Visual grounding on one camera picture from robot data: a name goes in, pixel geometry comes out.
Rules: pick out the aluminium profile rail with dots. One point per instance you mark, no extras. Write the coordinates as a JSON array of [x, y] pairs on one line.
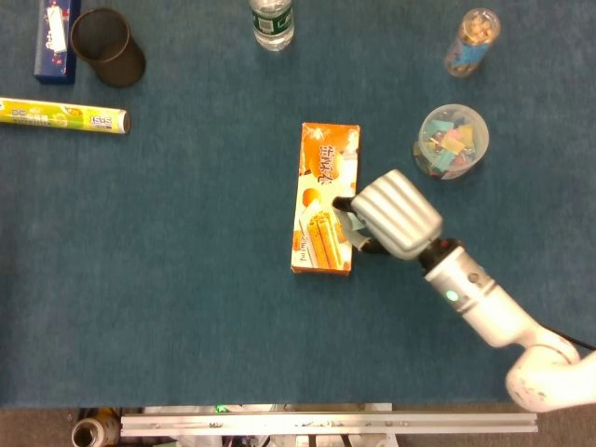
[[326, 423]]

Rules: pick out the yellow-green cling film box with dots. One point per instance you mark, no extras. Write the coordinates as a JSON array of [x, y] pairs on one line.
[[60, 115]]

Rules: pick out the orange snack box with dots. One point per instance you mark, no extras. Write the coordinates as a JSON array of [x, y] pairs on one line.
[[321, 186]]

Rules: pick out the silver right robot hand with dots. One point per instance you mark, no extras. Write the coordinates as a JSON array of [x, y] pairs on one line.
[[398, 209]]

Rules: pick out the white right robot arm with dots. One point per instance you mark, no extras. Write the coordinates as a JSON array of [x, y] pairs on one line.
[[489, 307]]

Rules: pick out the clear tube of wooden pegs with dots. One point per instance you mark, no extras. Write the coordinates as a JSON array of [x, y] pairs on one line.
[[471, 44]]

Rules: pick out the clear tub of binder clips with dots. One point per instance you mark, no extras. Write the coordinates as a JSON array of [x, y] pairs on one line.
[[451, 142]]

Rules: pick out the blue tissue box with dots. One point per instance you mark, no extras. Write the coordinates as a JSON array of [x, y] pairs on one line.
[[56, 51]]

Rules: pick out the blue felt table cover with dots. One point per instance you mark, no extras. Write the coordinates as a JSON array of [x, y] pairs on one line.
[[186, 279]]

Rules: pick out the black mesh pen holder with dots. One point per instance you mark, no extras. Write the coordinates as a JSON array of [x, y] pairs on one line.
[[114, 58]]

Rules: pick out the water bottle with green label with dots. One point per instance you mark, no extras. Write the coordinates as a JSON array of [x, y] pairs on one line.
[[272, 23]]

